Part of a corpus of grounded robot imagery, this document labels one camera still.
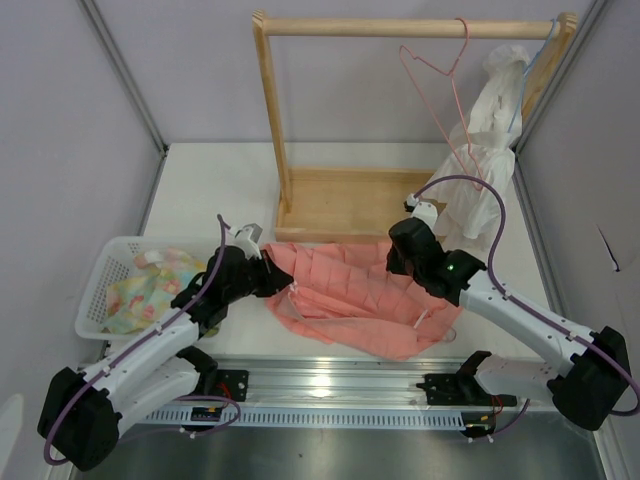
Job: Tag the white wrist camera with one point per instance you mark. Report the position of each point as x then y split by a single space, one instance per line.
247 239
422 210

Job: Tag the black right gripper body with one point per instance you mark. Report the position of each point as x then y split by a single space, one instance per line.
397 265

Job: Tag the slotted white cable duct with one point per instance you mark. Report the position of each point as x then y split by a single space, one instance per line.
250 416

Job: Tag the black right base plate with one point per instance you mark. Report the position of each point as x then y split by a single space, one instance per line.
459 388

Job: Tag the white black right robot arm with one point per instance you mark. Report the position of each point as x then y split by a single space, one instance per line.
583 373

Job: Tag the left aluminium frame post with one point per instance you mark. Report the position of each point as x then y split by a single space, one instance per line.
120 68

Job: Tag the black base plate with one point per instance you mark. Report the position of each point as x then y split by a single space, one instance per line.
225 382
459 388

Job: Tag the floral pastel garment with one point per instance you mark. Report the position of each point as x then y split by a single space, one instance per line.
136 302

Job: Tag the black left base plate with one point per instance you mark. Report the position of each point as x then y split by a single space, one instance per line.
225 382

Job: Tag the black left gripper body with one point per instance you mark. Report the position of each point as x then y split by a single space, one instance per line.
255 277

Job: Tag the wooden clothes rack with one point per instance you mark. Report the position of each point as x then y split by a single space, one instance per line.
323 204

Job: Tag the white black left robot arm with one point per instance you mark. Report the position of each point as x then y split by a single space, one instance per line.
86 413

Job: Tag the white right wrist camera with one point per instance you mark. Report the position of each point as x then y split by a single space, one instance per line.
422 210

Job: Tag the white plastic laundry basket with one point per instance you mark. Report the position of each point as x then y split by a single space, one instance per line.
116 263

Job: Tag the blue wire hanger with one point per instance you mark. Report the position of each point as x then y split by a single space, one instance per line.
526 71

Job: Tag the white garment on hanger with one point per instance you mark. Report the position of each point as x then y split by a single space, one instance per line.
482 145

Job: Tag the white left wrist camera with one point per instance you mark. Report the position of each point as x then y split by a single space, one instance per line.
247 239

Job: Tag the aluminium frame post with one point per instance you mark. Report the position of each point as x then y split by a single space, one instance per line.
555 80
120 68

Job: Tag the pink pleated skirt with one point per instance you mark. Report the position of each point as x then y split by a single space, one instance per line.
343 294

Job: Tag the right aluminium frame post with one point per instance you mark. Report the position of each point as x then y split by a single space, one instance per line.
555 80

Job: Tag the aluminium mounting rail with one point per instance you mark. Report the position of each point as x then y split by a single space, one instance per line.
336 382

